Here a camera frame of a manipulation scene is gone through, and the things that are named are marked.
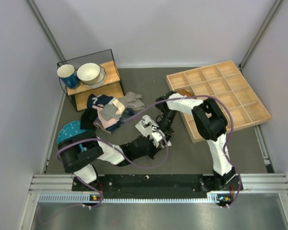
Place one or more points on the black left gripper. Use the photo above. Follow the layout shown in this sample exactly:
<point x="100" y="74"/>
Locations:
<point x="155" y="150"/>

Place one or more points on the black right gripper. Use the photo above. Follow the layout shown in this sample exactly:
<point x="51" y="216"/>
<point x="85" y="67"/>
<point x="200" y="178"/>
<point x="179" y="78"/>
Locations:
<point x="168" y="132"/>

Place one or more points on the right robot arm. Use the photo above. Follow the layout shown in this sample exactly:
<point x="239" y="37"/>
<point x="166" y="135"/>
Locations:
<point x="210" y="123"/>

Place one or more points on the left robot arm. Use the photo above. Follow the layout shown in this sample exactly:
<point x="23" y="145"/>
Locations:
<point x="77" y="152"/>

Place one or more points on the brown rolled underwear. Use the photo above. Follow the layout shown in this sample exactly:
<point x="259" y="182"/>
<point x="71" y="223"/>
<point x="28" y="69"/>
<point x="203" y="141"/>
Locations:
<point x="184" y="92"/>

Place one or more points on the navy striped underwear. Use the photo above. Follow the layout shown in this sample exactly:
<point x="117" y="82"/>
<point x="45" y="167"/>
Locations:
<point x="128" y="112"/>

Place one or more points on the taupe grey underwear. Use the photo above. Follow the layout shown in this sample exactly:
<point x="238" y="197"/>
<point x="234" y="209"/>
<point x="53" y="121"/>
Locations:
<point x="133" y="101"/>

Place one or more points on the cream underwear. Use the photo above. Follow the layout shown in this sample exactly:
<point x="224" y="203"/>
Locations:
<point x="120" y="107"/>

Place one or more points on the pink underwear navy trim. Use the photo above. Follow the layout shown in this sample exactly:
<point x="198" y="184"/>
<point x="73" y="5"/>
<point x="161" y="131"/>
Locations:
<point x="104" y="122"/>

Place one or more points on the black underwear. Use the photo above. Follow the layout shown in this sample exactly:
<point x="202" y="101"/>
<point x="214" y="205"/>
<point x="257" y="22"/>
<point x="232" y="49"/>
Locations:
<point x="87" y="119"/>

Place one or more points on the navy blue underwear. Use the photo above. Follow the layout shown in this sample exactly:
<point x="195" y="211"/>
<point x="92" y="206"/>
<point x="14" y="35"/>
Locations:
<point x="99" y="101"/>

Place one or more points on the wooden compartment tray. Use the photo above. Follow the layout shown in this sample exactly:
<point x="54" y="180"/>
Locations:
<point x="225" y="82"/>

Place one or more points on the teal polka dot plate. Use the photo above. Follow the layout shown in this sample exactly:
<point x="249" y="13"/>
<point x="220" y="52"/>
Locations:
<point x="72" y="131"/>

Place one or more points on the white scalloped bowl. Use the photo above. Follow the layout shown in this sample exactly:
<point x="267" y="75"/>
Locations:
<point x="101" y="79"/>

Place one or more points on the white ceramic bowl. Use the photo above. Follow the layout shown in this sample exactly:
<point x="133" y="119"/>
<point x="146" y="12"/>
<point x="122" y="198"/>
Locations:
<point x="89" y="73"/>

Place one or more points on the blue white mug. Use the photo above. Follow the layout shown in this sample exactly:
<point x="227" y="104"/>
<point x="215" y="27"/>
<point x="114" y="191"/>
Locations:
<point x="67" y="74"/>

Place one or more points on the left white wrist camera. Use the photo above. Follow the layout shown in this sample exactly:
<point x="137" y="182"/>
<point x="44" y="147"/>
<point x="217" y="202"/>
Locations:
<point x="157" y="136"/>

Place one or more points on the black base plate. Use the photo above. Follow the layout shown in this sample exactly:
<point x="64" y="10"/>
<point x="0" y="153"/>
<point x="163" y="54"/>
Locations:
<point x="160" y="186"/>

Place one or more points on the black wire wooden shelf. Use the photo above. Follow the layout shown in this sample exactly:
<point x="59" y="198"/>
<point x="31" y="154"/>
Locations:
<point x="112" y="85"/>

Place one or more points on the aluminium frame rail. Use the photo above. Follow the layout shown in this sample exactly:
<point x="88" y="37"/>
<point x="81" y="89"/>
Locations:
<point x="157" y="202"/>

